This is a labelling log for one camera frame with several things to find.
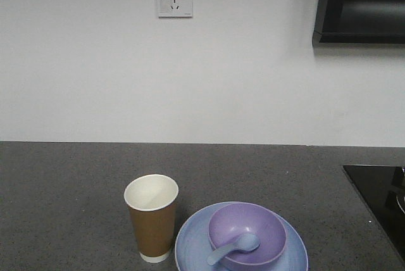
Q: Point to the brown paper cup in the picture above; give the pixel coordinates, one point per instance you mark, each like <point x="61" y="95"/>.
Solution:
<point x="152" y="205"/>

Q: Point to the purple plastic bowl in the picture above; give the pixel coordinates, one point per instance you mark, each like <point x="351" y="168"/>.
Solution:
<point x="229" y="222"/>

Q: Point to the light blue plastic spoon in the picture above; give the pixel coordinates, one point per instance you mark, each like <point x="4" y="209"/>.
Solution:
<point x="245" y="243"/>

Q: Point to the light blue plate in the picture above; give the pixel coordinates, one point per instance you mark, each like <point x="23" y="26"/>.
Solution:
<point x="192" y="245"/>

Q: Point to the black cooktop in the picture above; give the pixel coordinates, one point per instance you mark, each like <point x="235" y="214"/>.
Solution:
<point x="382" y="189"/>

